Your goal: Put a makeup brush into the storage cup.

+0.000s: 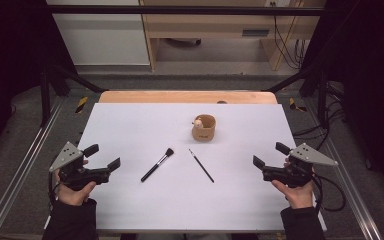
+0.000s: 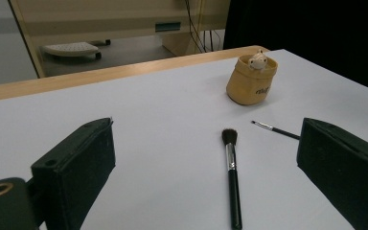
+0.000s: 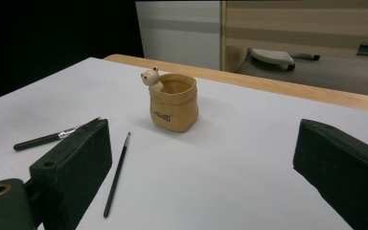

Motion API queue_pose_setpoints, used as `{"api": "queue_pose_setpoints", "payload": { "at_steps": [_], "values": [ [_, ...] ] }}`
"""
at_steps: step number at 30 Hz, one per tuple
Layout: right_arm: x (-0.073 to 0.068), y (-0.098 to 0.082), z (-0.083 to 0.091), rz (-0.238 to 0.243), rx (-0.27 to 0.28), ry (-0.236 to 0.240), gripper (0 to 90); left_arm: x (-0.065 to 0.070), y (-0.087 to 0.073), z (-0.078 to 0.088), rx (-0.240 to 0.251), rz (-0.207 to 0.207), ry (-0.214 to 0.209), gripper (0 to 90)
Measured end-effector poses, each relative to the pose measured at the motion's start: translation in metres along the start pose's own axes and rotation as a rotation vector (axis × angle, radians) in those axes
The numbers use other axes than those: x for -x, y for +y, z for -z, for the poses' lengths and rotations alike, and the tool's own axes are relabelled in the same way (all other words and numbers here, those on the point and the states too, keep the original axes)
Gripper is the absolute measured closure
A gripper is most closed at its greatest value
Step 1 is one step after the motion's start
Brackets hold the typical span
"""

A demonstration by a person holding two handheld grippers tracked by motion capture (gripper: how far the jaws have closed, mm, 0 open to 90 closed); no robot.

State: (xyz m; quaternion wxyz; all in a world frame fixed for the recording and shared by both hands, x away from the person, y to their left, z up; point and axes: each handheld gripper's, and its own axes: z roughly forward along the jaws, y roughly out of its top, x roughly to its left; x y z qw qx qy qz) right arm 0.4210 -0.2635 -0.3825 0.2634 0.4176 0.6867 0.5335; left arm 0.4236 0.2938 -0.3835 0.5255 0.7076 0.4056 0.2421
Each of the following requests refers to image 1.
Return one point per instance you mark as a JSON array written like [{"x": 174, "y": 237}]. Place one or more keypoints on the black frame post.
[
  {"x": 322, "y": 100},
  {"x": 45, "y": 96}
]

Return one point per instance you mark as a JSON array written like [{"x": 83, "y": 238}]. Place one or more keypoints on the black curtain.
[
  {"x": 370, "y": 66},
  {"x": 10, "y": 50}
]

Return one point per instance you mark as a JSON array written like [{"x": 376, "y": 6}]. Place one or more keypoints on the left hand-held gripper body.
[{"x": 67, "y": 156}]

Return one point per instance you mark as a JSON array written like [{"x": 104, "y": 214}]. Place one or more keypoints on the black frame crossbar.
[{"x": 180, "y": 10}]

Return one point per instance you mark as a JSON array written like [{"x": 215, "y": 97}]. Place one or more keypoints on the aluminium rail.
[
  {"x": 23, "y": 166},
  {"x": 350, "y": 180}
]

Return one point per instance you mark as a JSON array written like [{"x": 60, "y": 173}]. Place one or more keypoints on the white table mat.
[{"x": 146, "y": 126}]

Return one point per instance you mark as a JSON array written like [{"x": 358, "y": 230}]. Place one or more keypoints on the person's left hand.
[{"x": 75, "y": 196}]

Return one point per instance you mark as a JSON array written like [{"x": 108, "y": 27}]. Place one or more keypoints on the tan bear brush holder cup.
[{"x": 204, "y": 134}]

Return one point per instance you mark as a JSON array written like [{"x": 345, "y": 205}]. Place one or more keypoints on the wooden desk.
[{"x": 206, "y": 25}]

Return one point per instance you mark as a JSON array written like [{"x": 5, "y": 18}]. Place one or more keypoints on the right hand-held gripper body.
[{"x": 310, "y": 156}]

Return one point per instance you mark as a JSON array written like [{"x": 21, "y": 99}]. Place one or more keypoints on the thin black brush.
[{"x": 201, "y": 166}]

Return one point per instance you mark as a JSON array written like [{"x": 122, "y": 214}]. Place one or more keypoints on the white cabinet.
[{"x": 103, "y": 36}]

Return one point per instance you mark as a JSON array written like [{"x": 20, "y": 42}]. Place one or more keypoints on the black makeup brush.
[{"x": 156, "y": 165}]

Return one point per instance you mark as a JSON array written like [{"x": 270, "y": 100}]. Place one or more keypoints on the person's right hand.
[{"x": 298, "y": 197}]

